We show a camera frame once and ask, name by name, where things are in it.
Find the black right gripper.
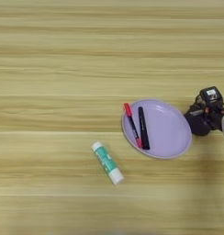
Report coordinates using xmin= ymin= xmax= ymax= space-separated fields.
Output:
xmin=189 ymin=102 xmax=224 ymax=129

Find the black mesh pen cup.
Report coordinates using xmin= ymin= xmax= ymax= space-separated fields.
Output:
xmin=183 ymin=93 xmax=224 ymax=137

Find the green and white glue stick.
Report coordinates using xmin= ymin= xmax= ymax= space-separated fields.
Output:
xmin=91 ymin=140 xmax=126 ymax=186

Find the round lilac plastic plate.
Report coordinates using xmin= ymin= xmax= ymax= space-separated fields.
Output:
xmin=121 ymin=98 xmax=193 ymax=160

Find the black marker pen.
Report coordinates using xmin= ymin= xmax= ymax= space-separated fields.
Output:
xmin=137 ymin=106 xmax=151 ymax=151

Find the red marker pen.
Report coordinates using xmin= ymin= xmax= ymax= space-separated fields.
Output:
xmin=123 ymin=102 xmax=143 ymax=150

